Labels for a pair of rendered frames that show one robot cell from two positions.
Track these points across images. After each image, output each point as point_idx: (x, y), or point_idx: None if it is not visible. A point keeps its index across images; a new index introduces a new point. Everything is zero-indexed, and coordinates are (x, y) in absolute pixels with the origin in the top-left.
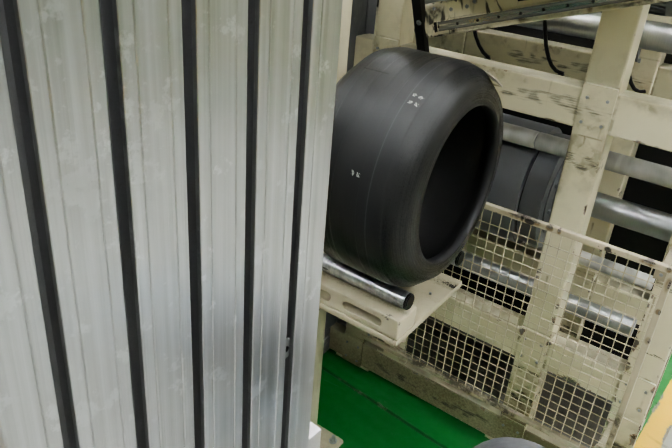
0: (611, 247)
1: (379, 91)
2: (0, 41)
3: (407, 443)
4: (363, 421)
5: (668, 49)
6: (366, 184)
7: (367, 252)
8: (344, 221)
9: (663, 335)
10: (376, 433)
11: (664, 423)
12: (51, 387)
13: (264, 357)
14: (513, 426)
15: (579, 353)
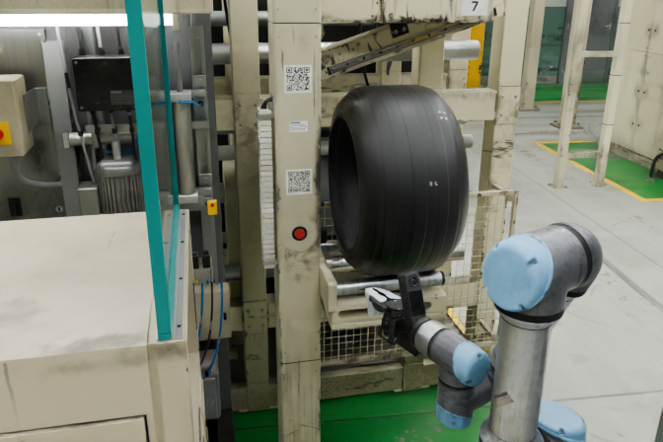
0: (480, 192)
1: (412, 117)
2: None
3: (363, 431)
4: (321, 441)
5: (446, 56)
6: (445, 187)
7: (444, 244)
8: (427, 226)
9: (496, 242)
10: (338, 441)
11: (455, 319)
12: None
13: None
14: (415, 368)
15: (472, 276)
